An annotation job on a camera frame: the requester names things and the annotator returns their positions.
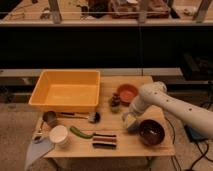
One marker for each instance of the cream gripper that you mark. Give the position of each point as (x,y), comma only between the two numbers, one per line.
(131,123)

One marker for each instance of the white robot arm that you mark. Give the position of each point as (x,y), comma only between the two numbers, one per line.
(155,93)

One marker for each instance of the white paper cup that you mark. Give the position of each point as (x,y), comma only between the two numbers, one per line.
(59,135)

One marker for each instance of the small dark pinecone toy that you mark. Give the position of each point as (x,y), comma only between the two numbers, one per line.
(114,103)

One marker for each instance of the dark purple bowl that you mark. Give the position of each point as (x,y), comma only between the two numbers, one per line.
(151,132)

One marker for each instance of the orange plate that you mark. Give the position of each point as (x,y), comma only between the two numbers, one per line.
(127,93)

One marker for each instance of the striped cloth block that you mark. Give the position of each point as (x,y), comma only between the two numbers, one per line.
(104,141)

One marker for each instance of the green pepper toy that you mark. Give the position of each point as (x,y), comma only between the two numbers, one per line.
(80,134)

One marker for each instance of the yellow plastic bin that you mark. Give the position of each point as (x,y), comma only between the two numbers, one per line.
(67,91)

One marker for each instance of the black foot pedal box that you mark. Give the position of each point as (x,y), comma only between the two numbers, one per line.
(193,136)

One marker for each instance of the light blue cloth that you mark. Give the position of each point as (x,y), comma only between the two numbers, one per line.
(37,150)

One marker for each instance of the black brush with handle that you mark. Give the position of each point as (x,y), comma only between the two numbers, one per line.
(91,117)

